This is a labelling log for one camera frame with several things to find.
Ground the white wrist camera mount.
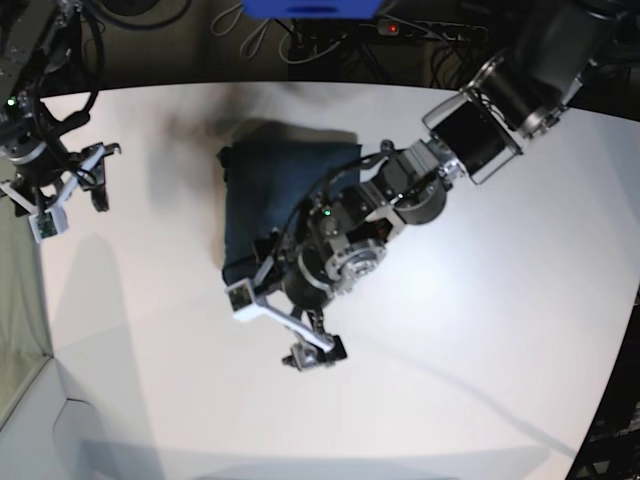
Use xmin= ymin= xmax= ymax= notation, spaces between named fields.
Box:
xmin=1 ymin=143 xmax=121 ymax=244
xmin=222 ymin=225 xmax=348 ymax=371

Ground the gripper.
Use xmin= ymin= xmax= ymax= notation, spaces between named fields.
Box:
xmin=12 ymin=144 xmax=64 ymax=200
xmin=282 ymin=246 xmax=334 ymax=308

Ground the blue box overhead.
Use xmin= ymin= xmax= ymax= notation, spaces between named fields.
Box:
xmin=242 ymin=0 xmax=383 ymax=20

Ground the black power strip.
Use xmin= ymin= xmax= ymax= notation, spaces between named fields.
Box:
xmin=376 ymin=19 xmax=489 ymax=43

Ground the dark blue t-shirt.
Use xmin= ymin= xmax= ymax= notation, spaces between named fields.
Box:
xmin=217 ymin=118 xmax=362 ymax=285

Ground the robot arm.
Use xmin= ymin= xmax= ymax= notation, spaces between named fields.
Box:
xmin=1 ymin=1 xmax=104 ymax=192
xmin=276 ymin=1 xmax=631 ymax=312

